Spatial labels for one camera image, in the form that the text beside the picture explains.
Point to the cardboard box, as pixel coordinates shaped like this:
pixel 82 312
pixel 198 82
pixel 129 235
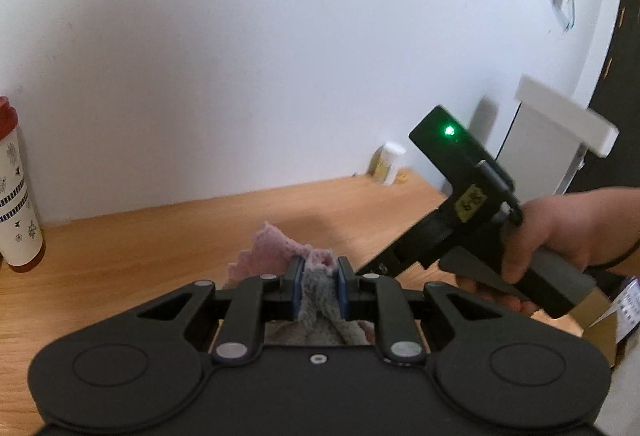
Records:
pixel 597 331

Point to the dark door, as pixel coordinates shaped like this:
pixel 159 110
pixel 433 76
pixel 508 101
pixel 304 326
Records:
pixel 617 86

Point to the person's right forearm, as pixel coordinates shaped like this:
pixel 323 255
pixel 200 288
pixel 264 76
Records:
pixel 631 221

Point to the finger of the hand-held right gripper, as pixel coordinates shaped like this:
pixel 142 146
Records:
pixel 386 265

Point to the white printed paper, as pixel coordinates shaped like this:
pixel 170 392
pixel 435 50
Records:
pixel 629 303

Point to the pink and grey cleaning cloth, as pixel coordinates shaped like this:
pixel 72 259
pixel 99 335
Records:
pixel 320 283

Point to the white patterned bottle red lid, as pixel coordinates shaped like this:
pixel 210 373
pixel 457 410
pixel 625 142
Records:
pixel 17 196

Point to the person's right hand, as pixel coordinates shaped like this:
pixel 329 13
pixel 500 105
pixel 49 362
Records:
pixel 565 226

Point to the black wrist band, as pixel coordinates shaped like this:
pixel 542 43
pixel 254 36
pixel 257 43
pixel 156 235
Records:
pixel 622 260

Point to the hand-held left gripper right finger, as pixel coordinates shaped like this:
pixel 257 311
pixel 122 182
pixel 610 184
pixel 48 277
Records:
pixel 343 290

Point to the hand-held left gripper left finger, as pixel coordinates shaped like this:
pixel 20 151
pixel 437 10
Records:
pixel 296 288

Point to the small white bottle yellow label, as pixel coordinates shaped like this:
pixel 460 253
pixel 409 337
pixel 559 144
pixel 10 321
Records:
pixel 387 163

